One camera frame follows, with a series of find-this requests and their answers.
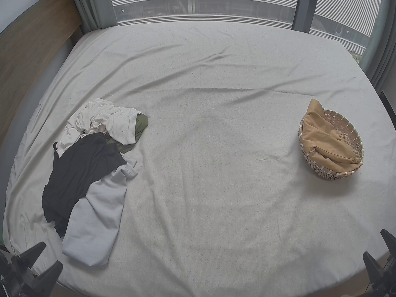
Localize bed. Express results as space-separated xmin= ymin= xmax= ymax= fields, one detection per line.
xmin=0 ymin=0 xmax=396 ymax=297

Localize white garment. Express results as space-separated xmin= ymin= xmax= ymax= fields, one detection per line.
xmin=57 ymin=98 xmax=140 ymax=158

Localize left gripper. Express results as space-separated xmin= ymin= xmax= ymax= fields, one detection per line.
xmin=0 ymin=242 xmax=64 ymax=297

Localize grey-green curtain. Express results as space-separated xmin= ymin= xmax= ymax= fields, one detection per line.
xmin=359 ymin=0 xmax=396 ymax=92
xmin=66 ymin=0 xmax=119 ymax=35

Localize round woven basket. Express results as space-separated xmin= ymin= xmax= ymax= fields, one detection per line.
xmin=298 ymin=107 xmax=364 ymax=180

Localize tan shorts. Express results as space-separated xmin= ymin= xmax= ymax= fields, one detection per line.
xmin=302 ymin=99 xmax=363 ymax=173

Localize green garment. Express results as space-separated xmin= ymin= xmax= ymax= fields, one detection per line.
xmin=105 ymin=113 xmax=149 ymax=154

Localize black garment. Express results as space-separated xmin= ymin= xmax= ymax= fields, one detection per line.
xmin=42 ymin=132 xmax=124 ymax=237

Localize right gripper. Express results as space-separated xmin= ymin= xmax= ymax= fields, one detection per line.
xmin=363 ymin=229 xmax=396 ymax=297

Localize pale blue garment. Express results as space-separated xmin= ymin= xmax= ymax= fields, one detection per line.
xmin=62 ymin=153 xmax=138 ymax=268

